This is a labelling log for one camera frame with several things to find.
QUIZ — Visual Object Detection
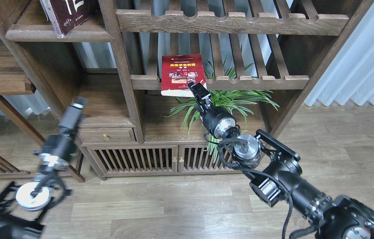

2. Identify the slatted cabinet door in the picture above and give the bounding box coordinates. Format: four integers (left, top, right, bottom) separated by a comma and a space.
178, 145, 241, 175
87, 145, 178, 177

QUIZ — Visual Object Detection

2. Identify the left slatted cabinet door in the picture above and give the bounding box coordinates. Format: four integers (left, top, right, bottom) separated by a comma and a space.
87, 145, 178, 177

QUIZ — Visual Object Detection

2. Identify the white curtain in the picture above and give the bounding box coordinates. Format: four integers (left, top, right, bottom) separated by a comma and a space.
305, 3, 374, 106

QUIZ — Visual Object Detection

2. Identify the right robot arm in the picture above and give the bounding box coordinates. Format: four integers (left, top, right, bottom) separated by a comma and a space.
188, 83, 374, 239

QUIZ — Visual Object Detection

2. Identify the right slatted cabinet door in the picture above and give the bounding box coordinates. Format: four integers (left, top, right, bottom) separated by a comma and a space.
178, 145, 241, 175

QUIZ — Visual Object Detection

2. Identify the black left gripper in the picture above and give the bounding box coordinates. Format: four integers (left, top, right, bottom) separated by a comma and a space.
39, 97, 88, 166

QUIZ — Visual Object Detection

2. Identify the red paperback book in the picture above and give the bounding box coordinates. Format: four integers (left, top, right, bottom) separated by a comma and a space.
161, 53, 207, 97

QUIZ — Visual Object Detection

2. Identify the dark maroon book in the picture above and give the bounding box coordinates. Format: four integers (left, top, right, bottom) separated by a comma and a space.
40, 0, 98, 39

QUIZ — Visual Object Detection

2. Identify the small wooden drawer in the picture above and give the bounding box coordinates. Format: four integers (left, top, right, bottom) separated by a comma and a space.
79, 128, 135, 144

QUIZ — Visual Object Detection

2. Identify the wooden side table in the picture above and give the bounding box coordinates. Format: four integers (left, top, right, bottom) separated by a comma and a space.
0, 36, 86, 183

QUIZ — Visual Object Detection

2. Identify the green spider plant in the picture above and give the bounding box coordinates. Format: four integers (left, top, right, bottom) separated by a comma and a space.
163, 60, 279, 162

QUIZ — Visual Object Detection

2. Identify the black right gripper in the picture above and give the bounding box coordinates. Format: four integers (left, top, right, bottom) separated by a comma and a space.
188, 83, 237, 139

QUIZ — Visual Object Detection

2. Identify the dark wooden bookshelf cabinet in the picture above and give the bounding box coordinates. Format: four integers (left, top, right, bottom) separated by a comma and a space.
0, 0, 374, 179

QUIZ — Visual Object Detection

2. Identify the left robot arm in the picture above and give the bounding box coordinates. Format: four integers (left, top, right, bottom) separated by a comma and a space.
0, 97, 88, 239

